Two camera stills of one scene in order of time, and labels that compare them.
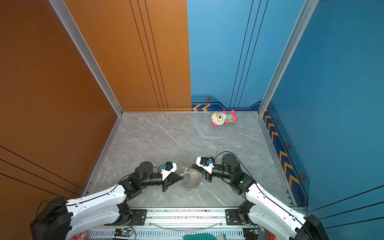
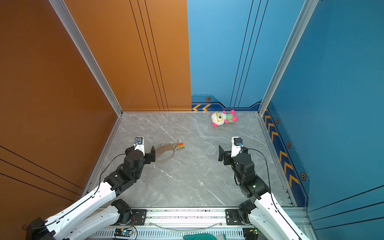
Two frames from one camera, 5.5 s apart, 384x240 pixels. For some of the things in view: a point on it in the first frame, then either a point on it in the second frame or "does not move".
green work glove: (204, 236) does not move
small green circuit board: (123, 232) does not move
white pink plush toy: (220, 117) does not move
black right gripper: (208, 176) to (227, 156)
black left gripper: (169, 181) to (147, 156)
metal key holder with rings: (191, 178) to (164, 147)
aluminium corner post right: (308, 6) does not move
